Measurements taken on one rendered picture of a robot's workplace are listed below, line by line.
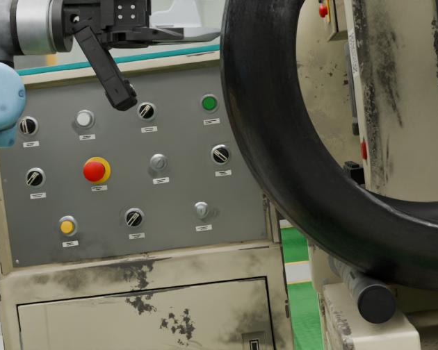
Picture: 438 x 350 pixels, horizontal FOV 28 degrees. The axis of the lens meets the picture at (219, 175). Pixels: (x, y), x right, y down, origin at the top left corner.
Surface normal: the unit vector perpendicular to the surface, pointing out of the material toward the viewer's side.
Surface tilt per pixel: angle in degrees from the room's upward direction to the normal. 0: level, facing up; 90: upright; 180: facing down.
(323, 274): 90
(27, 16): 79
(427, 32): 90
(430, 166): 90
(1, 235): 90
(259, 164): 106
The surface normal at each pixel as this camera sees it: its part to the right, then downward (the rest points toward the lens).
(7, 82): 0.29, 0.01
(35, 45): -0.02, 0.76
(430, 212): -0.05, -0.12
